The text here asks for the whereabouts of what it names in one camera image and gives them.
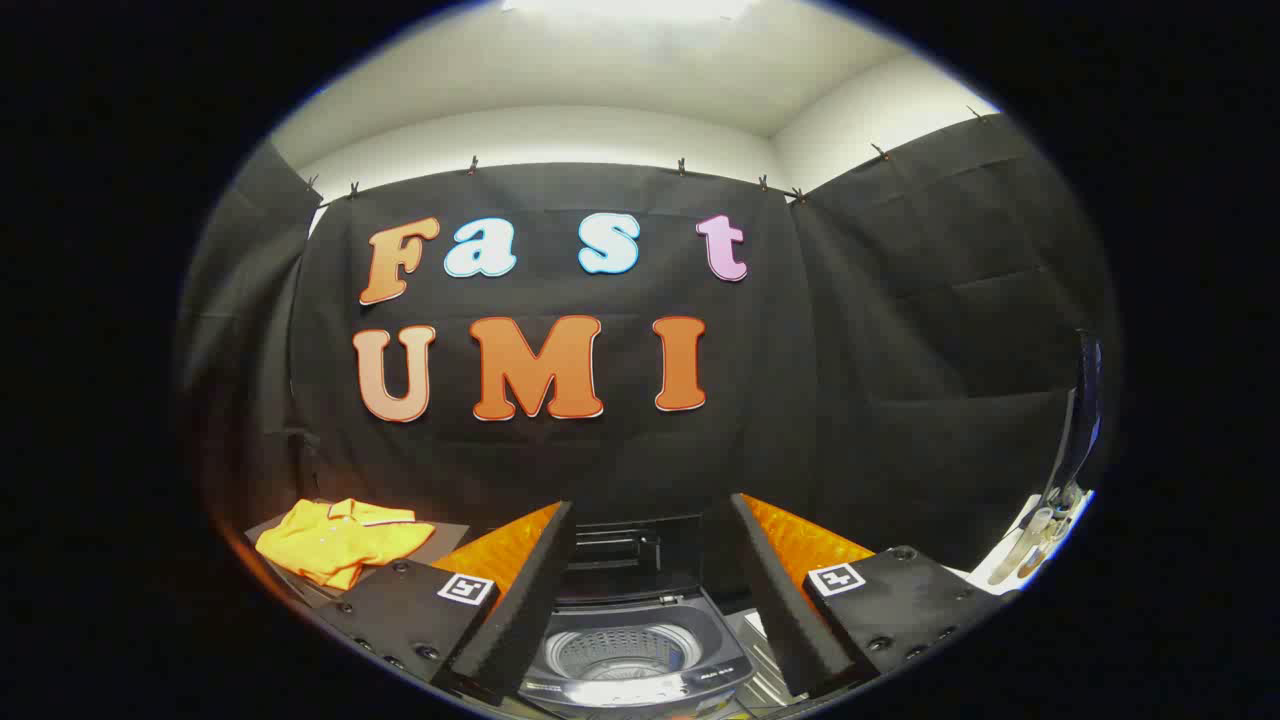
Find row of small cloth clips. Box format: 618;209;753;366
305;105;996;206

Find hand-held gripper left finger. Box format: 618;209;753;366
315;500;578;706

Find yellow polo shirt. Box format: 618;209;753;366
255;498;437;591

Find dark grey washing machine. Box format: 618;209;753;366
515;515;761;713

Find black computer monitor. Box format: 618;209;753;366
1045;328;1107;511

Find clear plastic bottle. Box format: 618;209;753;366
988;505;1053;587

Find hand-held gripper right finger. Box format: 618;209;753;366
728;492;1016;699

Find small grey cabinet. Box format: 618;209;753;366
245;500;471;608

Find silver metal box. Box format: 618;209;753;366
725;608;796;707

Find black backdrop cloth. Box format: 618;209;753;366
175;110;1116;601

